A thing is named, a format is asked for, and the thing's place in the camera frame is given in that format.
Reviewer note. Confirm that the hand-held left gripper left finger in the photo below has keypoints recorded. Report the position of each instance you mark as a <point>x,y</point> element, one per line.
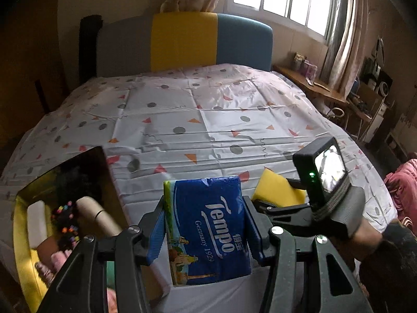
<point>156,238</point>

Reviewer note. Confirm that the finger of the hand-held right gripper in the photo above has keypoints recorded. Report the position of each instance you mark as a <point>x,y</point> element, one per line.
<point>277,211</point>
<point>299,184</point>

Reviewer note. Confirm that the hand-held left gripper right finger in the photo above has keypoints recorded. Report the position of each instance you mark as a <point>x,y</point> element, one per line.
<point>252,234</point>

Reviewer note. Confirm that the yellow sponge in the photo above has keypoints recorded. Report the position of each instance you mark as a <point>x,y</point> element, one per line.
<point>277,189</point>

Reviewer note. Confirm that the blue tissue packet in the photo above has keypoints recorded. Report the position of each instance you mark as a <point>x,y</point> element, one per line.
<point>208,228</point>

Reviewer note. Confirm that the beige bandage roll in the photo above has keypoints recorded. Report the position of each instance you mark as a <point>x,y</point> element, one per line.
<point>97,215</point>

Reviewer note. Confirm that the pink fluffy towel roll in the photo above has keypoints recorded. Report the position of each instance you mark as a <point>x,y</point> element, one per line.
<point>58,259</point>

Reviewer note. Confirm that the brown round soft ball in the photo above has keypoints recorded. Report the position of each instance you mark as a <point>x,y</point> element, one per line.
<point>49,247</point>

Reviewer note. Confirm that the white foam sponge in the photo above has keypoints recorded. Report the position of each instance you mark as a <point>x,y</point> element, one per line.
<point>36,225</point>

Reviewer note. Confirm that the gold cardboard box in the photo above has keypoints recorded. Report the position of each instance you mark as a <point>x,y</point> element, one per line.
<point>22,267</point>

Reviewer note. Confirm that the person's right forearm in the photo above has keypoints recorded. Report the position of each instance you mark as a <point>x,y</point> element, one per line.
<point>391,267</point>

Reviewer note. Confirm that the pink cloth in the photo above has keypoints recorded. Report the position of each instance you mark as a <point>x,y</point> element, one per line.
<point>404,186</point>

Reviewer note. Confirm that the wooden side table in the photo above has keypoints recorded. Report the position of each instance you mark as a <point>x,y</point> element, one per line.
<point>312,86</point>

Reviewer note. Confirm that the cluttered shelf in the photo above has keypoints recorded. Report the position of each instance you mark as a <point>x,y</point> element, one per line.
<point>374,81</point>

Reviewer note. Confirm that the grey yellow blue headboard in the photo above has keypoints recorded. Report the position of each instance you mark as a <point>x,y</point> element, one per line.
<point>182,42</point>

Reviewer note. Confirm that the wooden wardrobe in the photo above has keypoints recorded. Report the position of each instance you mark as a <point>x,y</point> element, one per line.
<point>26,55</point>

